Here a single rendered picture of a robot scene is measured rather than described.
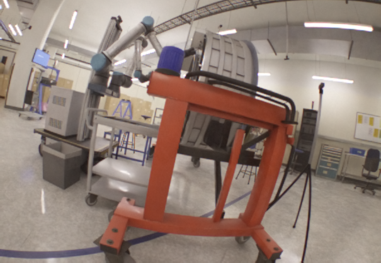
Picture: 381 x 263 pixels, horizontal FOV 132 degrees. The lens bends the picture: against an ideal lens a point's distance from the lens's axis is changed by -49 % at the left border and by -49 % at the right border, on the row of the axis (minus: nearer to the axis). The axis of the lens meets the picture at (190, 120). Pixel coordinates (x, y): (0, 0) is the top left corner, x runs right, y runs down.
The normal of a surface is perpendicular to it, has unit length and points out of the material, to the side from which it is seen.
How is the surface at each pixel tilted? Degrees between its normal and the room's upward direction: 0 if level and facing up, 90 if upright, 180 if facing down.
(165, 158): 90
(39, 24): 90
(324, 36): 90
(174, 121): 90
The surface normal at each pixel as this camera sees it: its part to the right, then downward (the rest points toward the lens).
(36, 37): 0.72, 0.15
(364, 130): -0.66, -0.16
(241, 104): 0.13, 0.02
